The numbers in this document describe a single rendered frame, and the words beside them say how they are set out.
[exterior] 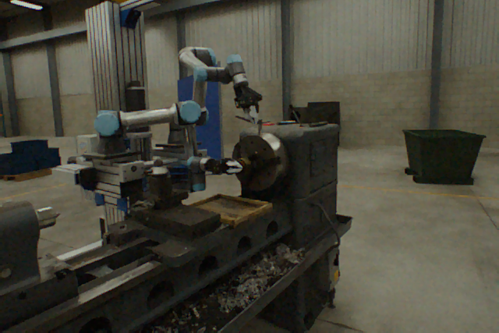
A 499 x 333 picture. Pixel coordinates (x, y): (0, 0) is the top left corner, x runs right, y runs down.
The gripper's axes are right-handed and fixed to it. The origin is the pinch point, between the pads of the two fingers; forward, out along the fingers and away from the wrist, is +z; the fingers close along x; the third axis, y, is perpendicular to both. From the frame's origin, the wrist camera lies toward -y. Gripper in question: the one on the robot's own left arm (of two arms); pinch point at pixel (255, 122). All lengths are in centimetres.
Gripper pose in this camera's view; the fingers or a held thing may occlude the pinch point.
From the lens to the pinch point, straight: 158.8
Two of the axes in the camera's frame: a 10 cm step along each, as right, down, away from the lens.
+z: 2.9, 9.5, -0.8
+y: -6.1, 1.2, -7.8
